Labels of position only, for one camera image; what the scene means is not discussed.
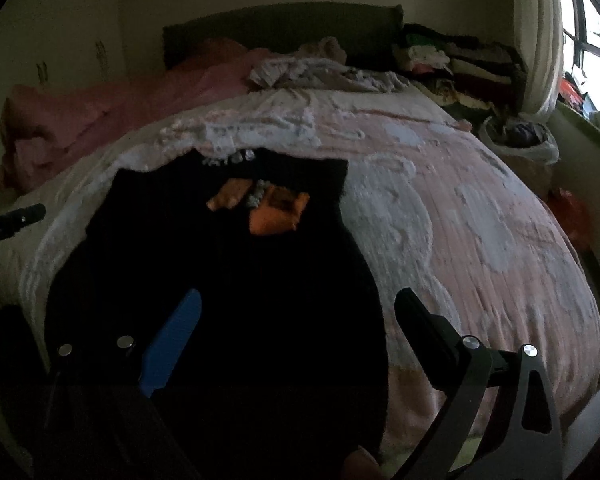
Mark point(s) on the red plastic bag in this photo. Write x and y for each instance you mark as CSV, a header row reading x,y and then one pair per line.
x,y
572,215

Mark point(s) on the pink quilt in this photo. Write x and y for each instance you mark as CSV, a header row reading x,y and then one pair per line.
x,y
80,115

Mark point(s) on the beige crumpled garment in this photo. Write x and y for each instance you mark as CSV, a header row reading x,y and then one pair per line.
x,y
330,47

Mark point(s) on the black sweater with orange cuffs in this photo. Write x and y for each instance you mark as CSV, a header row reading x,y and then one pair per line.
x,y
230,310

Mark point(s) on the dark headboard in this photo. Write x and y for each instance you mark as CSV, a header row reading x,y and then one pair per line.
x,y
280,25

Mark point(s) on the stack of folded clothes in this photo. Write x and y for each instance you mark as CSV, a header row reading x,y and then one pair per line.
x,y
470,70

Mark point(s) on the brown box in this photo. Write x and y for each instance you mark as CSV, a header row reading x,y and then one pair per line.
x,y
530,175

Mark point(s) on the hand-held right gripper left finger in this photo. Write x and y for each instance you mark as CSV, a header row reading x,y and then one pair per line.
x,y
172,340

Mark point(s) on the pink and white blanket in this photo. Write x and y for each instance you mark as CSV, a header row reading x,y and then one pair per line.
x,y
455,260

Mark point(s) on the plastic bag of clothes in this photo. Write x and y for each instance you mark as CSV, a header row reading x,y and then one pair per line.
x,y
520,135

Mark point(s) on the white curtain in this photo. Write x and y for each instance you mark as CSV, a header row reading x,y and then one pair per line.
x,y
540,40

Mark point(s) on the windowsill clutter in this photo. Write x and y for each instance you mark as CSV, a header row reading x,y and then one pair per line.
x,y
572,90

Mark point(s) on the green windowsill cover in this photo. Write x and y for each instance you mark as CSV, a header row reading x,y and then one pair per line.
x,y
585,127

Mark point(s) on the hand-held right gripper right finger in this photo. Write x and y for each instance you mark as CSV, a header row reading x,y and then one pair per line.
x,y
420,340

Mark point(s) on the floral crumpled cloth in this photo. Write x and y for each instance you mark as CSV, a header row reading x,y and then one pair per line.
x,y
305,72

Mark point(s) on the person's right hand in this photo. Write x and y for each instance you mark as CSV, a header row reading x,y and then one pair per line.
x,y
362,465

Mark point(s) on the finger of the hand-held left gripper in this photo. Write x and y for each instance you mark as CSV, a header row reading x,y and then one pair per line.
x,y
27,214

